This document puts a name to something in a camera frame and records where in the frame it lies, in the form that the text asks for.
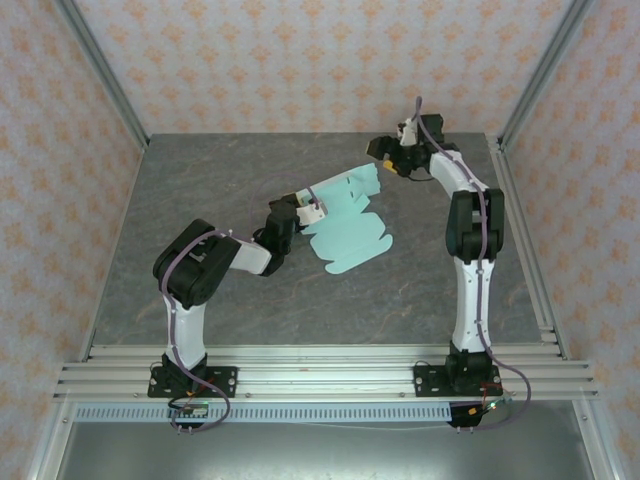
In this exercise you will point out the mint green paper box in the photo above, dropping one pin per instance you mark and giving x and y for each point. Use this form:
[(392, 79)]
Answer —
[(350, 235)]

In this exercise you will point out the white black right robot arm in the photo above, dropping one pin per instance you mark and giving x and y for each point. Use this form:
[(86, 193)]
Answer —
[(470, 310)]

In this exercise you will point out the small circuit board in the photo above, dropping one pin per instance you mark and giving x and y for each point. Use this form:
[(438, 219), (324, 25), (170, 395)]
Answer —
[(190, 410), (492, 406)]

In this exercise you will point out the grey metal panel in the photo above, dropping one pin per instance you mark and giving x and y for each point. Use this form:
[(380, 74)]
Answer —
[(320, 452)]

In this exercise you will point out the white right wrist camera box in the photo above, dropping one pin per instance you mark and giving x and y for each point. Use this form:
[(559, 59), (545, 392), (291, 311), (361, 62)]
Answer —
[(407, 134)]

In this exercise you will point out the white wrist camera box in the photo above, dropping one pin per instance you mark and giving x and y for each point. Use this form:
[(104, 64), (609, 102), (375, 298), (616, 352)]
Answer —
[(407, 134), (311, 214)]

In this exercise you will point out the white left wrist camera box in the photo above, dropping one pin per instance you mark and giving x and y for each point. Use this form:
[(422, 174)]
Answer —
[(311, 214)]

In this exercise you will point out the aluminium side rail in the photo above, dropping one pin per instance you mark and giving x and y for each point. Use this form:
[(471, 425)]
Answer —
[(525, 240)]

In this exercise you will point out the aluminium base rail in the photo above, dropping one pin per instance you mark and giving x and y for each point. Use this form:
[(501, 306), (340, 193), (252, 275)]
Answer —
[(325, 372)]

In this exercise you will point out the aluminium frame post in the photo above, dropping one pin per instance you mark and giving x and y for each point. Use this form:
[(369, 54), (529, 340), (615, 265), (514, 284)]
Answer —
[(547, 75), (102, 75)]

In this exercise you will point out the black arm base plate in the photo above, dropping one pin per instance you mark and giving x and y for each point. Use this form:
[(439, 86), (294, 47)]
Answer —
[(225, 380), (425, 382)]

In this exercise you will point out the aluminium frame strut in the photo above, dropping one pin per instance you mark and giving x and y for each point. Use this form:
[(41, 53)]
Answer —
[(50, 445), (595, 445)]

